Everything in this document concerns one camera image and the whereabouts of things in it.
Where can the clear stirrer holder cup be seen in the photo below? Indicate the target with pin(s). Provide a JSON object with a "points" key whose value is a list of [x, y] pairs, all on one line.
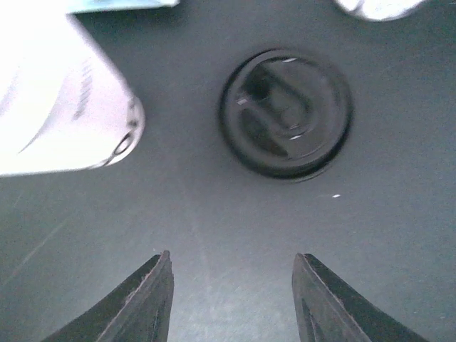
{"points": [[379, 10]]}

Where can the black lid right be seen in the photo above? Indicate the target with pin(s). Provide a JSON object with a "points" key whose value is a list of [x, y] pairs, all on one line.
{"points": [[286, 114]]}

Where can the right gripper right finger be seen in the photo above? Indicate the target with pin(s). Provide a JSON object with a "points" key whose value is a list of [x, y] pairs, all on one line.
{"points": [[329, 309]]}

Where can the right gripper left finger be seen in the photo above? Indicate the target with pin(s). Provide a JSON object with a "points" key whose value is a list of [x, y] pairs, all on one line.
{"points": [[138, 309]]}

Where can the light blue paper bag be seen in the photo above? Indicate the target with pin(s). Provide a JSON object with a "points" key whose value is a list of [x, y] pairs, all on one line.
{"points": [[91, 6]]}

